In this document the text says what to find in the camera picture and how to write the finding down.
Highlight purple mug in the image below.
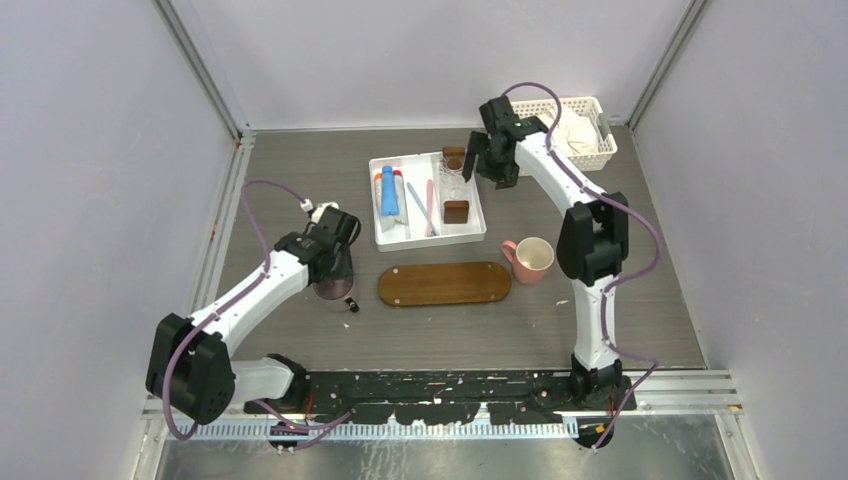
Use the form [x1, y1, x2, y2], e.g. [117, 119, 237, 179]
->
[312, 276, 360, 313]

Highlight white plastic tray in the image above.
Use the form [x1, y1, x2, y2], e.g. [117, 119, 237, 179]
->
[368, 151, 487, 253]

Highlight pink mug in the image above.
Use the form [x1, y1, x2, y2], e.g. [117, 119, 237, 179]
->
[501, 237, 555, 285]

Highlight oval wooden tray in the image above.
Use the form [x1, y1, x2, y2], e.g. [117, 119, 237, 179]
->
[377, 261, 512, 307]

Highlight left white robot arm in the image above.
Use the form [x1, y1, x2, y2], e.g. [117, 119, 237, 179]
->
[145, 203, 361, 425]

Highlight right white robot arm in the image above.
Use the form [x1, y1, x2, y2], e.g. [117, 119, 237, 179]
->
[463, 96, 629, 411]

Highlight white toothpaste tube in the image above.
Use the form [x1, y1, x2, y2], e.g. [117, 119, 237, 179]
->
[374, 168, 408, 233]

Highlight blue toothpaste tube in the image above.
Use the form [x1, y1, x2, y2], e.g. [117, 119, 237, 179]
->
[380, 165, 400, 217]

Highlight brown wooden block back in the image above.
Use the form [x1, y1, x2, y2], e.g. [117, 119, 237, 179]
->
[441, 146, 466, 171]

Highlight clear glass holder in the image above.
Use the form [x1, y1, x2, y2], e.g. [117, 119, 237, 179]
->
[438, 164, 472, 203]

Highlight white towels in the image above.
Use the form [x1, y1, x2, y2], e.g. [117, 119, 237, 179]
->
[537, 106, 599, 157]

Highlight white basket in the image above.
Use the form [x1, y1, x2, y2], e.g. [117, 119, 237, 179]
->
[552, 96, 618, 172]

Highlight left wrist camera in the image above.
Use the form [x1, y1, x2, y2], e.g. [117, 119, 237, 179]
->
[300, 198, 339, 225]

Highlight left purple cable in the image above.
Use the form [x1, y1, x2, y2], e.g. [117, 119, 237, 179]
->
[161, 178, 354, 455]

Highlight purple cable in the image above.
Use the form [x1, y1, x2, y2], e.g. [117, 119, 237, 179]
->
[161, 178, 354, 455]
[500, 81, 664, 452]

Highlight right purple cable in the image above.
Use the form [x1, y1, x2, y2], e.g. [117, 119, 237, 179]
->
[500, 81, 664, 452]

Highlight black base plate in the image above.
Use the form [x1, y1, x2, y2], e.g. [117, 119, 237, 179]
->
[245, 370, 636, 426]

